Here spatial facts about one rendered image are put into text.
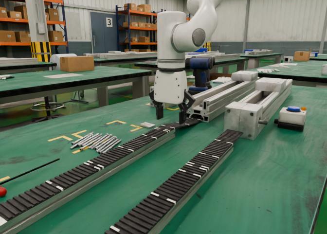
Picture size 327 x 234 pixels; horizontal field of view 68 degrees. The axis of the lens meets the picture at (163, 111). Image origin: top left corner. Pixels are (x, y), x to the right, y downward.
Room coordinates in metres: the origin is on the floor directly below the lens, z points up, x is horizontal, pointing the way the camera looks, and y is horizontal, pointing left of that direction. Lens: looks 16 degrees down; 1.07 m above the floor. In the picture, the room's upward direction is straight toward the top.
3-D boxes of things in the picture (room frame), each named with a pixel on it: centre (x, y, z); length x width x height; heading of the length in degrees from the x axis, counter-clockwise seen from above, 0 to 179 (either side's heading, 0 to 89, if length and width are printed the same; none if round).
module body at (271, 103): (1.15, -0.51, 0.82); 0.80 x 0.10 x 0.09; 147
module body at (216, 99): (1.25, -0.35, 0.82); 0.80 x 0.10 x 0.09; 147
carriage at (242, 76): (1.46, -0.49, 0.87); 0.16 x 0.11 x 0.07; 147
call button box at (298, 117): (0.84, -0.46, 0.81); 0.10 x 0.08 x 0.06; 57
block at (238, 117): (0.77, -0.28, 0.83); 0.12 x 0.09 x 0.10; 57
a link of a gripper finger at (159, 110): (0.78, 0.02, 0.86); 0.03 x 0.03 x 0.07; 57
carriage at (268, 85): (1.15, -0.51, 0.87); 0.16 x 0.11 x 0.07; 147
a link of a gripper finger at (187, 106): (0.72, -0.07, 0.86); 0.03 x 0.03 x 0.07; 57
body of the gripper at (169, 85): (0.75, -0.02, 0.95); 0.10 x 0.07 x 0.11; 57
